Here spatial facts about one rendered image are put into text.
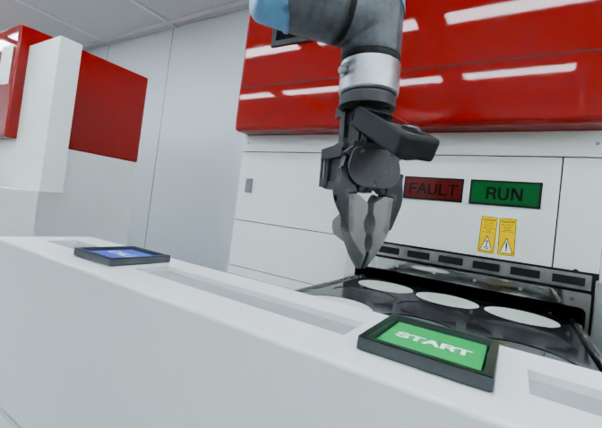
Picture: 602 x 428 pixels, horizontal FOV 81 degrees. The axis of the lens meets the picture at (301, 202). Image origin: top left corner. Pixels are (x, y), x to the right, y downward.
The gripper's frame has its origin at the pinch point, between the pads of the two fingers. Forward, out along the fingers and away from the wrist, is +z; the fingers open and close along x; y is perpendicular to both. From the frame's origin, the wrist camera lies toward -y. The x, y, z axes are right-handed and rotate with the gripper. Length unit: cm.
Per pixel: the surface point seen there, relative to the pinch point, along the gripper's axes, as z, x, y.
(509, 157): -18.6, -37.2, 10.6
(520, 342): 8.0, -16.6, -8.1
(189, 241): 30, -6, 303
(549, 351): 8.1, -17.8, -10.7
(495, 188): -12.5, -35.8, 11.9
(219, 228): 15, -27, 274
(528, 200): -10.5, -38.9, 7.6
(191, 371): 4.0, 21.0, -16.4
